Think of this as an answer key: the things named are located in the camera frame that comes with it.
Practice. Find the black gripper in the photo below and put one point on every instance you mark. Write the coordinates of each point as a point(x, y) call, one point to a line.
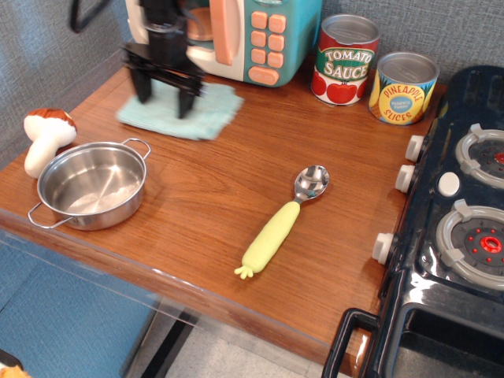
point(164, 58)

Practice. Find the light blue cloth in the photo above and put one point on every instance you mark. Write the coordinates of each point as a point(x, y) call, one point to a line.
point(209, 115)

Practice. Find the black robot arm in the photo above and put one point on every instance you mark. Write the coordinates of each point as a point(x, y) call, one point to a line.
point(163, 12)

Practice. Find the small steel pot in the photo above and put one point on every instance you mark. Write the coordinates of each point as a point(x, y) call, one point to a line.
point(92, 186)

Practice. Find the teal toy microwave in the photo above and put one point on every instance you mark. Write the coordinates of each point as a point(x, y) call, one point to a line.
point(258, 42)

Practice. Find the plush mushroom toy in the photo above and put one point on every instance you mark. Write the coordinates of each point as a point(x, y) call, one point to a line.
point(49, 130)

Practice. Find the tomato sauce can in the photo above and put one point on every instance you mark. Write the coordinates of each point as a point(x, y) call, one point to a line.
point(346, 50)

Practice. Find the pineapple slices can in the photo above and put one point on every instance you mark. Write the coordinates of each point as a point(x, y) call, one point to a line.
point(402, 88)

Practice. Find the orange object at corner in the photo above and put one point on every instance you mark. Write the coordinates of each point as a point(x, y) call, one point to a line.
point(11, 366)

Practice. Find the black toy stove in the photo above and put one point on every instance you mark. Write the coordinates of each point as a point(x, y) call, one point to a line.
point(441, 298)

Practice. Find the yellow handled metal spoon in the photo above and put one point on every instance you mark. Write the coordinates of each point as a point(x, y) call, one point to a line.
point(310, 183)

